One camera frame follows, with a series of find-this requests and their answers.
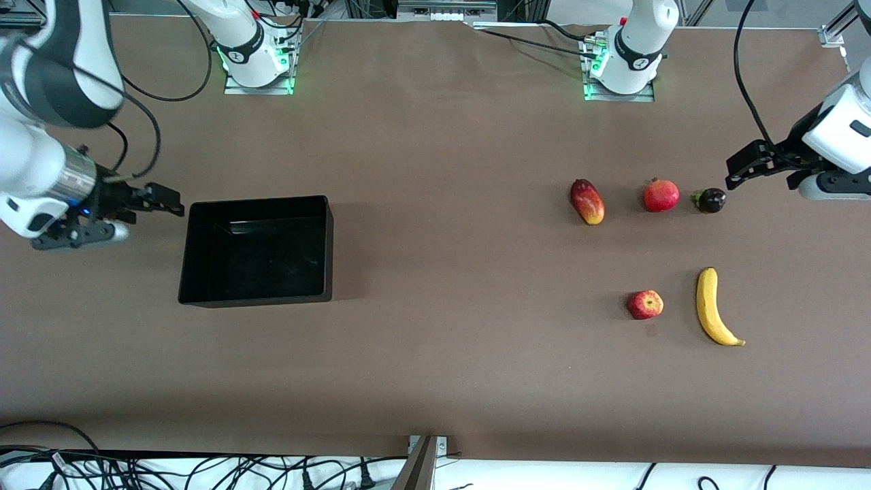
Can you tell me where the red pomegranate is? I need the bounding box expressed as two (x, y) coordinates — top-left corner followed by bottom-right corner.
(643, 178), (680, 213)

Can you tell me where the yellow banana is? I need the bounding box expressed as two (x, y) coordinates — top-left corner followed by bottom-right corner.
(695, 267), (746, 347)

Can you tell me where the dark purple mangosteen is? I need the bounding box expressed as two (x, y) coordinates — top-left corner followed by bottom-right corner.
(692, 188), (727, 214)

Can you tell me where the black base power cable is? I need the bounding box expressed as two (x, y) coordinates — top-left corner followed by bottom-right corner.
(470, 20), (605, 56)

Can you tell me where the black looped cable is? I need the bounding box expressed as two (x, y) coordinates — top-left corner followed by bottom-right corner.
(0, 420), (103, 454)

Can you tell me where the red yellow mango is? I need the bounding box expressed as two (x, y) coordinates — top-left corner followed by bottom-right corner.
(570, 178), (606, 226)

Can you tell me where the aluminium corner profile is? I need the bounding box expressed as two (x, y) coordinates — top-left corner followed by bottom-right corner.
(819, 0), (859, 47)

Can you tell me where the red yellow apple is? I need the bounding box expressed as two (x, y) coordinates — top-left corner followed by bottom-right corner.
(627, 290), (664, 321)

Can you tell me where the black plastic box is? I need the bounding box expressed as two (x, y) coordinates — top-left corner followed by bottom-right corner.
(178, 195), (334, 308)

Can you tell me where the black cable bundle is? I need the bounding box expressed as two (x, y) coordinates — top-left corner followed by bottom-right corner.
(0, 446), (409, 490)

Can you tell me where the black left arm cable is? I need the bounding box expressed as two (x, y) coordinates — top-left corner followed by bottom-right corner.
(733, 0), (780, 148)

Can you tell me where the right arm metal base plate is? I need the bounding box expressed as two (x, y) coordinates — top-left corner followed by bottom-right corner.
(223, 26), (296, 96)

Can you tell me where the white sheet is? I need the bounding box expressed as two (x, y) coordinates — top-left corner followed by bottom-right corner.
(0, 455), (871, 490)

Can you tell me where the metal bracket with dark post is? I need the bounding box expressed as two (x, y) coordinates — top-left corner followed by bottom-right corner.
(391, 436), (450, 490)

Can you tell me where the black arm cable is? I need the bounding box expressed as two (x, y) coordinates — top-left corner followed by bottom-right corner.
(75, 0), (213, 182)
(733, 0), (780, 148)

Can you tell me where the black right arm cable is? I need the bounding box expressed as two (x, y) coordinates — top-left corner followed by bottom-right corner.
(75, 0), (213, 182)

